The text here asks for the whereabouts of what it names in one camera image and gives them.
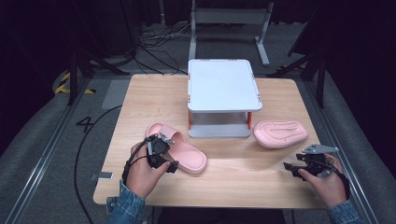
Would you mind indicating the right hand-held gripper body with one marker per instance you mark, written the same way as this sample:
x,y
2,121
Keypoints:
x,y
316,161

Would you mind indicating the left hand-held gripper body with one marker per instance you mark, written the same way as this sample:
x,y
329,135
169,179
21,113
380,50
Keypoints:
x,y
158,147

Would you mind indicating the pink slipper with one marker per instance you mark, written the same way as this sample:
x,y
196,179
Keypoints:
x,y
186,154
280,134

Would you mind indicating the person's right hand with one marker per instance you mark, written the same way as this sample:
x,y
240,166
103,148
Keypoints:
x,y
330,189

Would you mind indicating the person's left hand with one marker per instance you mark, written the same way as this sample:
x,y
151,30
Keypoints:
x,y
140,174

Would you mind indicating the white shoe rack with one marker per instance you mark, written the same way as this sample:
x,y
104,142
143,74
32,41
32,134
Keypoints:
x,y
222,85

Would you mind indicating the black stand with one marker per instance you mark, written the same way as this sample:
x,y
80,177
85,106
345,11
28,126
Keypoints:
x,y
317,71
74,74

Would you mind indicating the grey metal stand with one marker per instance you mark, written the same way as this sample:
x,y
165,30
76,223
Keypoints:
x,y
229,15

